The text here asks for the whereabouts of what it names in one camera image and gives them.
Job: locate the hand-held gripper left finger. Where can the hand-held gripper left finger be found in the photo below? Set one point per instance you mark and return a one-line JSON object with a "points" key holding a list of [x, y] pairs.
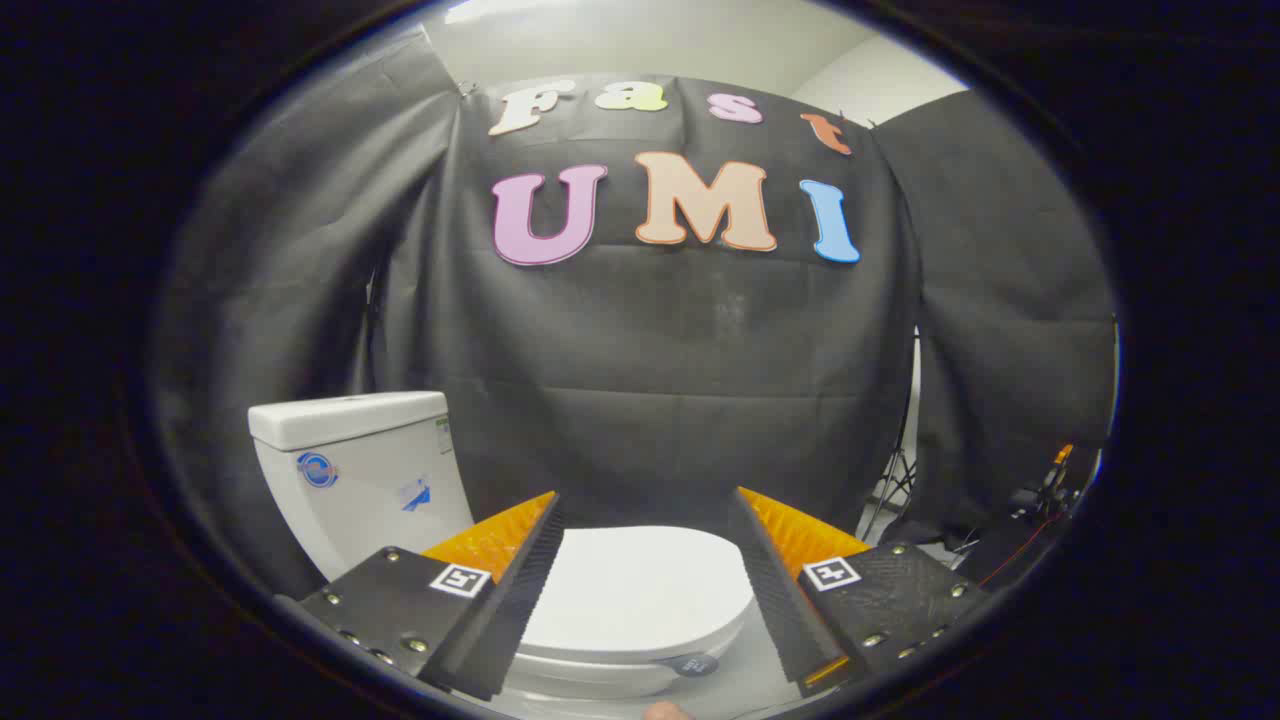
{"points": [[500, 620]]}

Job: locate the white ceramic toilet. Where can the white ceramic toilet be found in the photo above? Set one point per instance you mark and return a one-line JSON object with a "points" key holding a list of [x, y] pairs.
{"points": [[370, 500]]}

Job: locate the white toilet lid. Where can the white toilet lid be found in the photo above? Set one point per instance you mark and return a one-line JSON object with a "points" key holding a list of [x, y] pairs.
{"points": [[640, 590]]}

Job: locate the white toilet seat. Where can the white toilet seat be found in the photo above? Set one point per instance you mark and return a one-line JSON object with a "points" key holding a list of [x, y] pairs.
{"points": [[735, 635]]}

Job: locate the black backdrop cloth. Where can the black backdrop cloth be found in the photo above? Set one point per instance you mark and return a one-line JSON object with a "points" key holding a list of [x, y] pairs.
{"points": [[650, 350]]}

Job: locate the dark equipment with orange part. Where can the dark equipment with orange part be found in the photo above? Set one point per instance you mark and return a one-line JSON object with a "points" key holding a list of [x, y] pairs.
{"points": [[1010, 560]]}

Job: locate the white toilet tank cover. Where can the white toilet tank cover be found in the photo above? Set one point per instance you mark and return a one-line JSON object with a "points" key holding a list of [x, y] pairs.
{"points": [[340, 418]]}

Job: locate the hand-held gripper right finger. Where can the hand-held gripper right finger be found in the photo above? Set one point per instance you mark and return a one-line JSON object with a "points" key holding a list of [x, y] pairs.
{"points": [[785, 610]]}

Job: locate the black tripod stand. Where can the black tripod stand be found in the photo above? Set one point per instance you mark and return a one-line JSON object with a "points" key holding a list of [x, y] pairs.
{"points": [[893, 480]]}

